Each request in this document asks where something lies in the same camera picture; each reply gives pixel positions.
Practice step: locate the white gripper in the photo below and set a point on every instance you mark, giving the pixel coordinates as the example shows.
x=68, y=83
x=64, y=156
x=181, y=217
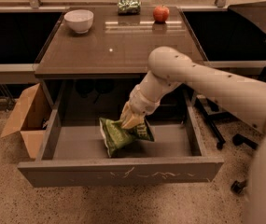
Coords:
x=139, y=104

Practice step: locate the green jalapeno chip bag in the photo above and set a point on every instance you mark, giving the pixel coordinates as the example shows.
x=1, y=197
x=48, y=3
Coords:
x=116, y=138

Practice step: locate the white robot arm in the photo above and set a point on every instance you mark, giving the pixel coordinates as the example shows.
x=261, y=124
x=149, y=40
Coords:
x=243, y=97

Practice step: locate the grey open drawer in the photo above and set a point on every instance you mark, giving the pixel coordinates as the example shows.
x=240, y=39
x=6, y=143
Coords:
x=73, y=151

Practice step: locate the grey counter cabinet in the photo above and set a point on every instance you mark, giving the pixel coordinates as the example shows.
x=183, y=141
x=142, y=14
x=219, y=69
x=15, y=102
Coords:
x=114, y=47

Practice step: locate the green crumpled snack bag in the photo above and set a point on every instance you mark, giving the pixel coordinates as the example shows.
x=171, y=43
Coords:
x=128, y=7

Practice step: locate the black stand legs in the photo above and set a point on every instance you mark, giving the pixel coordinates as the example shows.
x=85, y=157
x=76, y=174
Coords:
x=214, y=116

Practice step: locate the brown cardboard box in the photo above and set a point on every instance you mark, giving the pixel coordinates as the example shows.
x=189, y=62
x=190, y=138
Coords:
x=28, y=118

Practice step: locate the white ceramic bowl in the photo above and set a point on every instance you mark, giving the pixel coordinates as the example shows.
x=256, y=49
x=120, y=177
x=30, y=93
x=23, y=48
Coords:
x=79, y=21

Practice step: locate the red apple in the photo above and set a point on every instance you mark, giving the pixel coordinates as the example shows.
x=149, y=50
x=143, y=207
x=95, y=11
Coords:
x=161, y=14

